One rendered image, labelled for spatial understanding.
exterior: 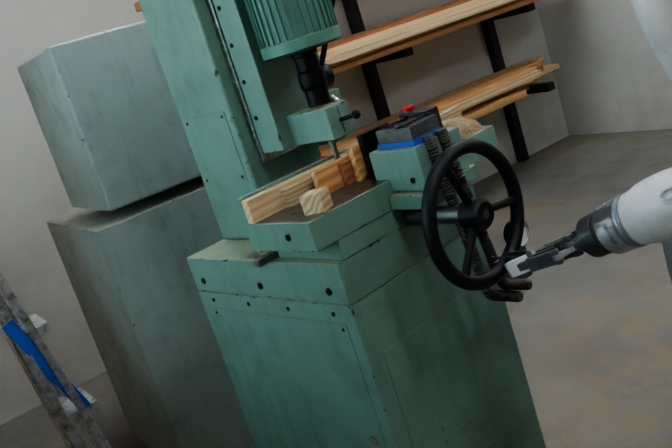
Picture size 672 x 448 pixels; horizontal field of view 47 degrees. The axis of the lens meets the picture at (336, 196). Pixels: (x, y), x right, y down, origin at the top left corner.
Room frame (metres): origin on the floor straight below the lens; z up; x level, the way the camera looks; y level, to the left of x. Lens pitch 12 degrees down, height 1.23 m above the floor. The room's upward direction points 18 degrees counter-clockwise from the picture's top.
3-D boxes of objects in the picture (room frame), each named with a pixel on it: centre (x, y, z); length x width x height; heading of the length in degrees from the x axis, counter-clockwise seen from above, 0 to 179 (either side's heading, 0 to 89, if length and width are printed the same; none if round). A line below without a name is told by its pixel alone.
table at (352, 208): (1.62, -0.13, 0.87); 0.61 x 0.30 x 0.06; 129
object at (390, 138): (1.56, -0.19, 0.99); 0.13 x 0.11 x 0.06; 129
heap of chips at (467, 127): (1.80, -0.31, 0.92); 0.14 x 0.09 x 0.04; 39
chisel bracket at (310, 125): (1.70, -0.02, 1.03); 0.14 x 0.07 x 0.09; 39
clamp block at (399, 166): (1.56, -0.19, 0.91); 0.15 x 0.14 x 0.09; 129
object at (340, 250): (1.63, -0.07, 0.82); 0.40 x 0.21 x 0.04; 129
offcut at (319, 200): (1.46, 0.04, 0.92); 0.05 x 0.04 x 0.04; 65
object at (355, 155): (1.66, -0.12, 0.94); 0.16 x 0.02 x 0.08; 129
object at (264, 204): (1.72, -0.05, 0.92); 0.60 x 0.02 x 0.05; 129
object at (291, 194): (1.76, -0.13, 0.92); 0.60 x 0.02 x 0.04; 129
